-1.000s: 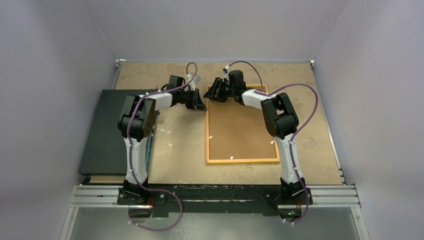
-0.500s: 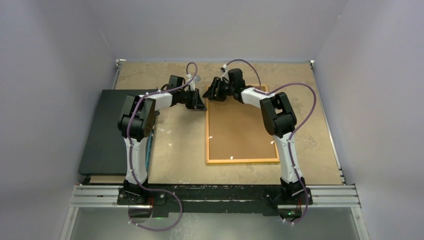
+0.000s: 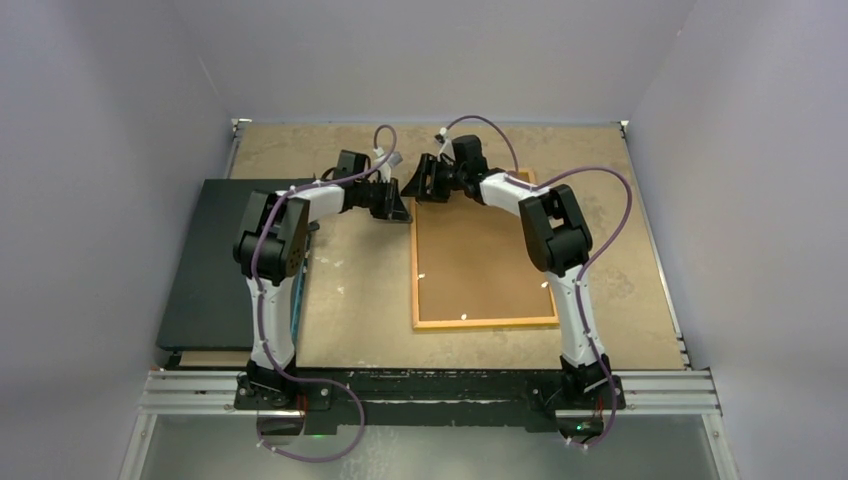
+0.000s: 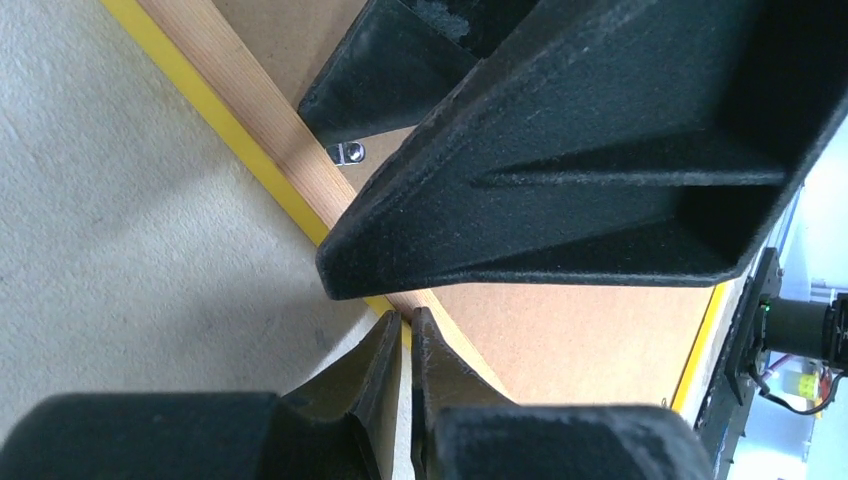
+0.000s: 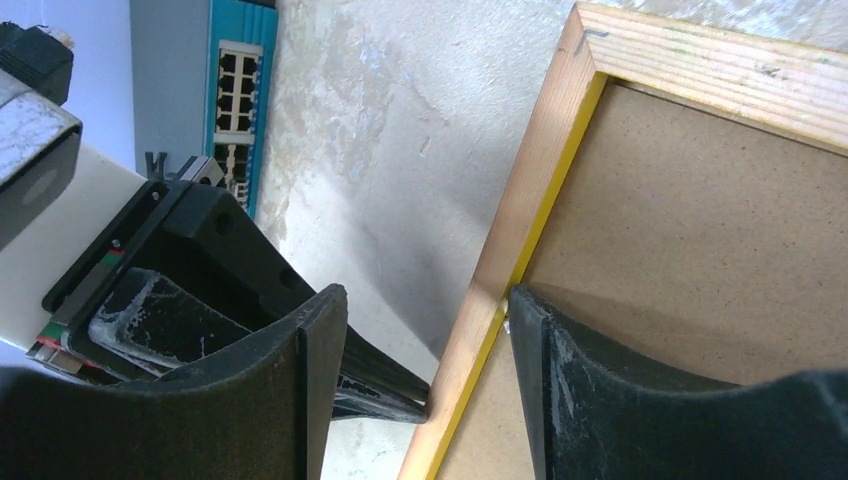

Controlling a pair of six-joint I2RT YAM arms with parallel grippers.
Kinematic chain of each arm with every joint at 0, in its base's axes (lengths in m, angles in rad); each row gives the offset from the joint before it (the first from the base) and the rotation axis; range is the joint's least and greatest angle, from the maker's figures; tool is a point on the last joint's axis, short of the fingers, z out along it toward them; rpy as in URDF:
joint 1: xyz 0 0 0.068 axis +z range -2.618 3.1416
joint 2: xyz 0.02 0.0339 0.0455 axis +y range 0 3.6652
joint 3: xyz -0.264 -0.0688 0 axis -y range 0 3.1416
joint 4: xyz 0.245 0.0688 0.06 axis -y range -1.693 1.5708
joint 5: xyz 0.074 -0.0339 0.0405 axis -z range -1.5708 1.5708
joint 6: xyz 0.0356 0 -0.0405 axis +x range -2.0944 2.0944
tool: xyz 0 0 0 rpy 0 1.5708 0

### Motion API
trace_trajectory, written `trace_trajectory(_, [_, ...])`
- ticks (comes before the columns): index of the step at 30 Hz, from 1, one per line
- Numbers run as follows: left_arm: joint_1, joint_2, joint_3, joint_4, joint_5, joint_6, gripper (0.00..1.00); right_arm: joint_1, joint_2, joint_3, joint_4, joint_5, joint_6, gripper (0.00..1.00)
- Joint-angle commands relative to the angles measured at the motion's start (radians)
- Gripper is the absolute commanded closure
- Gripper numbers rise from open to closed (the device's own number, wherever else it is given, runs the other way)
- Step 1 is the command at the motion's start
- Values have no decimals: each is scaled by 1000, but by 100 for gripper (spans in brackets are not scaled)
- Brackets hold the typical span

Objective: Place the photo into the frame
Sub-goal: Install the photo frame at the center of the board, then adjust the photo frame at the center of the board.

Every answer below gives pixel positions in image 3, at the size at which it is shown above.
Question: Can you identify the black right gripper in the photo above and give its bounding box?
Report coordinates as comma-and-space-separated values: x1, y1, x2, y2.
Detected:
400, 154, 466, 204

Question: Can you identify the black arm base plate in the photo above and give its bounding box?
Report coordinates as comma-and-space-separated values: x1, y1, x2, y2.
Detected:
234, 368, 626, 435

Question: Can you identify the dark blue flat box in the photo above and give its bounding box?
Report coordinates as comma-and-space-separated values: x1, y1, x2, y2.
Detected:
155, 178, 311, 352

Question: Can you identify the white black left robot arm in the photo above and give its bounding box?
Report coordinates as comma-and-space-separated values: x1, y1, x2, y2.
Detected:
233, 149, 412, 409

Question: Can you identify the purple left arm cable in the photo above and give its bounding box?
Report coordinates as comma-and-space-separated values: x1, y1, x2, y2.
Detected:
254, 123, 399, 465

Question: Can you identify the aluminium profile rail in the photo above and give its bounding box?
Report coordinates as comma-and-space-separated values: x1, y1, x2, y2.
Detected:
139, 370, 721, 415

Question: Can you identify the brown frame backing board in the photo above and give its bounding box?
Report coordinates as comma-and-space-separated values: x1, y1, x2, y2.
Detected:
417, 175, 554, 321

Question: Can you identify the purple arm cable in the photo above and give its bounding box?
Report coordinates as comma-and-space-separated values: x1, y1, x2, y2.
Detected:
437, 114, 634, 452
254, 123, 399, 465

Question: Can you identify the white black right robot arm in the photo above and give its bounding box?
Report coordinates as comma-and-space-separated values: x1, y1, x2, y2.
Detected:
402, 131, 620, 407

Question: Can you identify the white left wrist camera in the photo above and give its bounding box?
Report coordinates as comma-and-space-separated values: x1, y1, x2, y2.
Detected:
374, 149, 403, 183

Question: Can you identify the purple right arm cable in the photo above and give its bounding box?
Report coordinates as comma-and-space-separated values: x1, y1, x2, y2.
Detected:
437, 114, 634, 452

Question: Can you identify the wooden picture frame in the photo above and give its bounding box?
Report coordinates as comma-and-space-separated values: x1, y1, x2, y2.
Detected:
410, 168, 562, 331

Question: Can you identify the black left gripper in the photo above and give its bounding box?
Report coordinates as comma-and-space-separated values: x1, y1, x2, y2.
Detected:
354, 177, 411, 223

